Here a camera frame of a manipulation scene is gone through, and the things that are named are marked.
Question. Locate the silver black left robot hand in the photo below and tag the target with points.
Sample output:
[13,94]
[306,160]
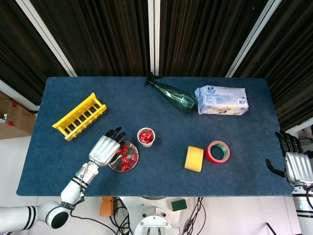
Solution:
[104,151]

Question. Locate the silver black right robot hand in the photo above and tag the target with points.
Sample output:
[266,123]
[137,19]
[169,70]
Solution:
[298,167]

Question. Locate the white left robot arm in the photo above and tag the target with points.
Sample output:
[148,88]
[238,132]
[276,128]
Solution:
[71,191]

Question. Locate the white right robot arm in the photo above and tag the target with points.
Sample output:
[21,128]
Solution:
[303,215]

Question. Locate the metal bowl of red candies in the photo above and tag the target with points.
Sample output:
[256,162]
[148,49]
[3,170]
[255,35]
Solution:
[116,164]

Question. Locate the white paper cup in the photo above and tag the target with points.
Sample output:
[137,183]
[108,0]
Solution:
[146,145]

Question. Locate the yellow plastic tube rack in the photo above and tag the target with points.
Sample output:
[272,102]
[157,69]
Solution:
[60,127]

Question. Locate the orange box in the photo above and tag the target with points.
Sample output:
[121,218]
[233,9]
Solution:
[106,208]

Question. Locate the black angled bar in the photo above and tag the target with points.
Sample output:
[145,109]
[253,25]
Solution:
[271,230]

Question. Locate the blue table cloth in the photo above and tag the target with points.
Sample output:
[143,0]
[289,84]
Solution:
[171,129]

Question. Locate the white silver robot torso base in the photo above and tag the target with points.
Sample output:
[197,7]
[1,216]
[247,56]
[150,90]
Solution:
[156,208]

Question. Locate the red tape roll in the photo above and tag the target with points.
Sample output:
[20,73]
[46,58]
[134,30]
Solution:
[210,156]

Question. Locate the cardboard box with red tape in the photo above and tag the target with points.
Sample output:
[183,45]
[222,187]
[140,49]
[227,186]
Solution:
[22,117]

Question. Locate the yellow sponge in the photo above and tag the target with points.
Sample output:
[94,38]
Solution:
[193,159]

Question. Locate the green plastic bottle black cap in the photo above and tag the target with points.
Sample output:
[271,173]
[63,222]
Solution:
[181,101]

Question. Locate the green rectangular pad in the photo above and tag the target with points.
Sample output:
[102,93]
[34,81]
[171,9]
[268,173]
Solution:
[179,205]

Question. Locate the plain brown cardboard box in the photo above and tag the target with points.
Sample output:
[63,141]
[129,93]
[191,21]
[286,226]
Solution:
[9,132]

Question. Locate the white blue wet wipes pack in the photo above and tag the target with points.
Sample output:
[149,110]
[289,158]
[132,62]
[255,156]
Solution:
[222,102]

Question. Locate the black pleated curtain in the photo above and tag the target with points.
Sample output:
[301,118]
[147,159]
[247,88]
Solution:
[293,61]
[19,49]
[97,36]
[207,36]

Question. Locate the white frame post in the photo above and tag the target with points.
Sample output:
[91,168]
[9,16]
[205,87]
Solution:
[47,36]
[150,36]
[14,93]
[254,36]

